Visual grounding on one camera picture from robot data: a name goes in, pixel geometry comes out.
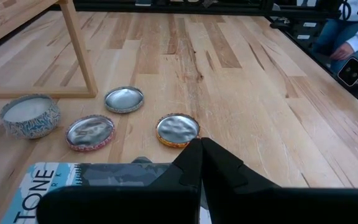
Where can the wooden slatted shelf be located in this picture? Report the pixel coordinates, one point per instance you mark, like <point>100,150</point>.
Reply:
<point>76,46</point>

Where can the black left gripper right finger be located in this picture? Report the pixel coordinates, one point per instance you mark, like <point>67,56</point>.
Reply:
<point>275,205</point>

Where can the red-rimmed tin lid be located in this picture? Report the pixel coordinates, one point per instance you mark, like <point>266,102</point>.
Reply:
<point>90,132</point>

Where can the person's hand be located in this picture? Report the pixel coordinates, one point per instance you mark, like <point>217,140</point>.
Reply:
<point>342,51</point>

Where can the Yellowstone waterfall book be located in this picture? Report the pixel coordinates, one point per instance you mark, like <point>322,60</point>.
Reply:
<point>36,189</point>

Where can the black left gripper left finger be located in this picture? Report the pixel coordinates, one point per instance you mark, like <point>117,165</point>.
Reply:
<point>120,205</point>

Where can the white-framed wrist camera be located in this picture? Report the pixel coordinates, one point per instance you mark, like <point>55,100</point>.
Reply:
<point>352,71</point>

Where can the orange-rimmed tin lid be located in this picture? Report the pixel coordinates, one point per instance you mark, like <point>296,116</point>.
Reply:
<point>177,129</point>

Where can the blue-rimmed tin lid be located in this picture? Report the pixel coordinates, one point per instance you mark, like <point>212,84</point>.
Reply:
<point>124,99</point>

